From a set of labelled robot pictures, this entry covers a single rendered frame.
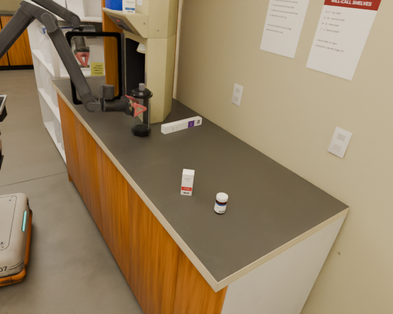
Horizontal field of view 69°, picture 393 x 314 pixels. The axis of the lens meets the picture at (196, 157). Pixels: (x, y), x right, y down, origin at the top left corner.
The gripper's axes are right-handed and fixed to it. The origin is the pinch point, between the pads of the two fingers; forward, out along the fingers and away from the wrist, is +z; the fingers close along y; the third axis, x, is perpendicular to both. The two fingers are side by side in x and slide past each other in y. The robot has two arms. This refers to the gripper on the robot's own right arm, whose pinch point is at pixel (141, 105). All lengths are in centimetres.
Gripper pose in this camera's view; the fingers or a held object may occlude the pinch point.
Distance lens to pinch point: 152.5
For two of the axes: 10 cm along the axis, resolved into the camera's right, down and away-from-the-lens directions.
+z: 8.1, -1.2, 5.8
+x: -2.0, 8.7, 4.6
